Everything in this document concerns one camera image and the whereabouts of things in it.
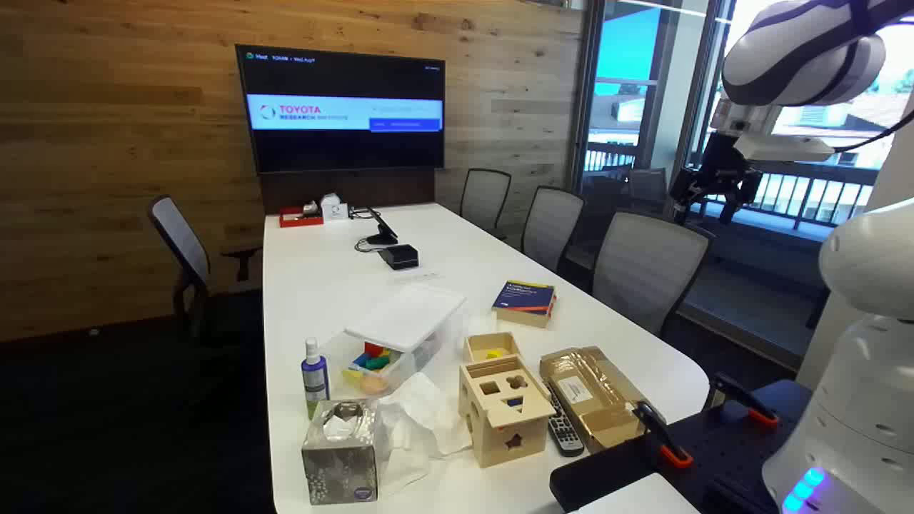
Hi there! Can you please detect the grey office chair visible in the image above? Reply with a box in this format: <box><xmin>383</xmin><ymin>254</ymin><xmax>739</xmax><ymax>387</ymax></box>
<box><xmin>590</xmin><ymin>211</ymin><xmax>709</xmax><ymax>335</ymax></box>
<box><xmin>147</xmin><ymin>195</ymin><xmax>263</xmax><ymax>339</ymax></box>
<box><xmin>521</xmin><ymin>185</ymin><xmax>583</xmax><ymax>272</ymax></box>
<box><xmin>460</xmin><ymin>170</ymin><xmax>511</xmax><ymax>234</ymax></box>

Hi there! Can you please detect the white container lid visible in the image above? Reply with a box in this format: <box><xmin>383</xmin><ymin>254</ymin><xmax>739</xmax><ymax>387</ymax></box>
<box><xmin>346</xmin><ymin>287</ymin><xmax>462</xmax><ymax>351</ymax></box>

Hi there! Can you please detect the hand sanitizer bottle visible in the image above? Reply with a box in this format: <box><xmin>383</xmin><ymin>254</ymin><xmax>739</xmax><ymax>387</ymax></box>
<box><xmin>299</xmin><ymin>342</ymin><xmax>329</xmax><ymax>411</ymax></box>

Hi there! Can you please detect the flat cardboard box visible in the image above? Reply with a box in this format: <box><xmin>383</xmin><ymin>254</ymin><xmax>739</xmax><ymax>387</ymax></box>
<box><xmin>540</xmin><ymin>347</ymin><xmax>641</xmax><ymax>454</ymax></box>

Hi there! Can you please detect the blue and orange book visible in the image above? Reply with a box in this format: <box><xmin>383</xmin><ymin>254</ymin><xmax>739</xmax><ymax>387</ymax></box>
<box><xmin>490</xmin><ymin>281</ymin><xmax>556</xmax><ymax>327</ymax></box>

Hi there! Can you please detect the wooden shape sorter box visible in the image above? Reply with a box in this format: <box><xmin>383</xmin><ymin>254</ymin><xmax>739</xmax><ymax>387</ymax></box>
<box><xmin>460</xmin><ymin>358</ymin><xmax>553</xmax><ymax>468</ymax></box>

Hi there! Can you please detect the small open wooden box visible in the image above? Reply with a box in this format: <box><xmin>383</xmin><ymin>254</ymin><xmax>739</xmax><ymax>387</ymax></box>
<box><xmin>464</xmin><ymin>331</ymin><xmax>519</xmax><ymax>364</ymax></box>

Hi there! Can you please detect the grey office chair near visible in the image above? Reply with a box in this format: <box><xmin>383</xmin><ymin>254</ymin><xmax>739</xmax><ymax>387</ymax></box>
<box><xmin>590</xmin><ymin>211</ymin><xmax>709</xmax><ymax>335</ymax></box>

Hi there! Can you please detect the white crumpled tissue paper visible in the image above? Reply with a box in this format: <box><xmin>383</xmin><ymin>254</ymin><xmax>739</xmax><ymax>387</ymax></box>
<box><xmin>376</xmin><ymin>375</ymin><xmax>470</xmax><ymax>492</ymax></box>

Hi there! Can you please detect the grey office chair left side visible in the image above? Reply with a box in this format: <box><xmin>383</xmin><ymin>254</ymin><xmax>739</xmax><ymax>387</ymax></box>
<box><xmin>147</xmin><ymin>195</ymin><xmax>263</xmax><ymax>339</ymax></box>

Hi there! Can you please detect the wall mounted television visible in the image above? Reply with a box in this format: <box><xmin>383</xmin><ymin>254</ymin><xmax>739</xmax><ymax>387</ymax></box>
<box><xmin>234</xmin><ymin>45</ymin><xmax>444</xmax><ymax>175</ymax></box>

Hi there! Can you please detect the small black box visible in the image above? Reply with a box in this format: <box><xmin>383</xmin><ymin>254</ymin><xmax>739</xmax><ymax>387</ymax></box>
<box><xmin>380</xmin><ymin>245</ymin><xmax>420</xmax><ymax>272</ymax></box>

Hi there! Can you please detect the black tablet stand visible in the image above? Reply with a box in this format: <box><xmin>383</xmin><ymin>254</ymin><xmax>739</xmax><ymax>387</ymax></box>
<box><xmin>354</xmin><ymin>209</ymin><xmax>396</xmax><ymax>251</ymax></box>

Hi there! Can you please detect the black remote control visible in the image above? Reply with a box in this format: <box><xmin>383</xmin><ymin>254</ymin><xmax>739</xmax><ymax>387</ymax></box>
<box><xmin>549</xmin><ymin>415</ymin><xmax>583</xmax><ymax>457</ymax></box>

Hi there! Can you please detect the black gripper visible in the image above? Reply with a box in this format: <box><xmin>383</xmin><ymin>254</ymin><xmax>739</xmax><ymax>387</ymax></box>
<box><xmin>670</xmin><ymin>131</ymin><xmax>760</xmax><ymax>222</ymax></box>

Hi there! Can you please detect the grey office chair middle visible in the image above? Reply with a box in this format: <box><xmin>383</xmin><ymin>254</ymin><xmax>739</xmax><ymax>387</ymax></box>
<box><xmin>521</xmin><ymin>185</ymin><xmax>583</xmax><ymax>272</ymax></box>

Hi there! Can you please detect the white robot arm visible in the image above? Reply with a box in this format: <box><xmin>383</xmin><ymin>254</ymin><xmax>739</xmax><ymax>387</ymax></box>
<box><xmin>670</xmin><ymin>0</ymin><xmax>914</xmax><ymax>514</ymax></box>

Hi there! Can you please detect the grey office chair far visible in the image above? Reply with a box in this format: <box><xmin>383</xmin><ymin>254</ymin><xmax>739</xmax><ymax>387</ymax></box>
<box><xmin>460</xmin><ymin>170</ymin><xmax>511</xmax><ymax>234</ymax></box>

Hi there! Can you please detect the clear plastic container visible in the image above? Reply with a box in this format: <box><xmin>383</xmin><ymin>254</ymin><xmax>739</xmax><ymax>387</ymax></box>
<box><xmin>342</xmin><ymin>321</ymin><xmax>449</xmax><ymax>395</ymax></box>

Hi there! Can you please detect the grey tissue box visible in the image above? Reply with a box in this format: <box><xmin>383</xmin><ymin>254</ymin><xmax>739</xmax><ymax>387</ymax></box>
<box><xmin>299</xmin><ymin>399</ymin><xmax>380</xmax><ymax>505</ymax></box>

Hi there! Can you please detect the red box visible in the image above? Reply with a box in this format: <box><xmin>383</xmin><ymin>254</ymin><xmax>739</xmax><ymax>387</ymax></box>
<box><xmin>279</xmin><ymin>204</ymin><xmax>323</xmax><ymax>228</ymax></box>

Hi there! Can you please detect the black clamp orange tip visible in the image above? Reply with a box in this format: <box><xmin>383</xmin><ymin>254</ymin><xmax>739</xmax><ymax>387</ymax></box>
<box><xmin>633</xmin><ymin>399</ymin><xmax>694</xmax><ymax>471</ymax></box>

